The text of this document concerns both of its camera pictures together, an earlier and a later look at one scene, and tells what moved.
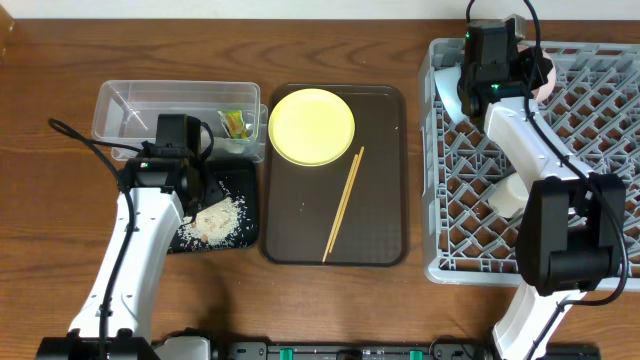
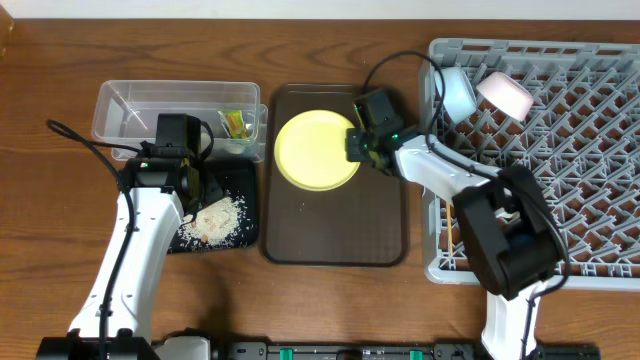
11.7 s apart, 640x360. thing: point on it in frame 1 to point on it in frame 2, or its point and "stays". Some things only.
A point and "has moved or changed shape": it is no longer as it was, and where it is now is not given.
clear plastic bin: (127, 111) stays
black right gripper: (531, 65) to (357, 146)
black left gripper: (201, 198) stays
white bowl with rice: (544, 92) has moved or changed shape
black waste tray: (229, 225) stays
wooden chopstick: (341, 209) to (450, 234)
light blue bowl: (447, 80) stays
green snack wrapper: (234, 123) stays
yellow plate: (311, 127) has moved or changed shape
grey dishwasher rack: (594, 101) stays
